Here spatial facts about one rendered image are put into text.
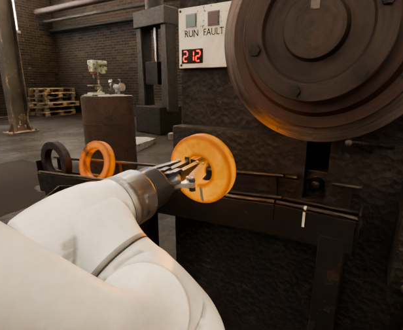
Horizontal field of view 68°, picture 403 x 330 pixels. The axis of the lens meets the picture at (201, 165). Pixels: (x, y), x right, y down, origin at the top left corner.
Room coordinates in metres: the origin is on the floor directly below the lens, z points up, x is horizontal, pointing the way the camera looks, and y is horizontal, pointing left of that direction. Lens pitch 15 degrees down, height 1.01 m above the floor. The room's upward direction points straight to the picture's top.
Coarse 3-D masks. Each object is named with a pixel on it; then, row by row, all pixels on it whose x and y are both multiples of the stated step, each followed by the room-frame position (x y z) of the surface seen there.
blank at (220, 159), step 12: (180, 144) 0.66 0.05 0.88; (192, 144) 0.64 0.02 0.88; (204, 144) 0.62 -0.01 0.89; (216, 144) 0.61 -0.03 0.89; (180, 156) 0.66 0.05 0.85; (192, 156) 0.64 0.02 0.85; (204, 156) 0.62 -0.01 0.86; (216, 156) 0.61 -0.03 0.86; (228, 156) 0.61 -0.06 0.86; (216, 168) 0.61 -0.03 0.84; (228, 168) 0.60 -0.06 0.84; (204, 180) 0.66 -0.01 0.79; (216, 180) 0.61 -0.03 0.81; (228, 180) 0.60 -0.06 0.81; (192, 192) 0.65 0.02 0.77; (204, 192) 0.63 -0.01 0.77; (216, 192) 0.61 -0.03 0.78
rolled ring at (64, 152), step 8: (48, 144) 1.27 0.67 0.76; (56, 144) 1.25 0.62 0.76; (48, 152) 1.31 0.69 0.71; (56, 152) 1.25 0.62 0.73; (64, 152) 1.24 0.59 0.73; (48, 160) 1.31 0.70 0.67; (64, 160) 1.22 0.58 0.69; (48, 168) 1.30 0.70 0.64; (64, 168) 1.22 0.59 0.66; (72, 168) 1.25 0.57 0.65
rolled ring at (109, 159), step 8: (88, 144) 1.21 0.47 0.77; (96, 144) 1.18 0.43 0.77; (104, 144) 1.16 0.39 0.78; (88, 152) 1.20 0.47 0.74; (104, 152) 1.15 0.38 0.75; (112, 152) 1.16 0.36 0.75; (80, 160) 1.21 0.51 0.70; (88, 160) 1.21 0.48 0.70; (104, 160) 1.13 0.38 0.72; (112, 160) 1.13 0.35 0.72; (80, 168) 1.19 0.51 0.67; (88, 168) 1.20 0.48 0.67; (104, 168) 1.12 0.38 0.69; (112, 168) 1.13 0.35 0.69; (104, 176) 1.11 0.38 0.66
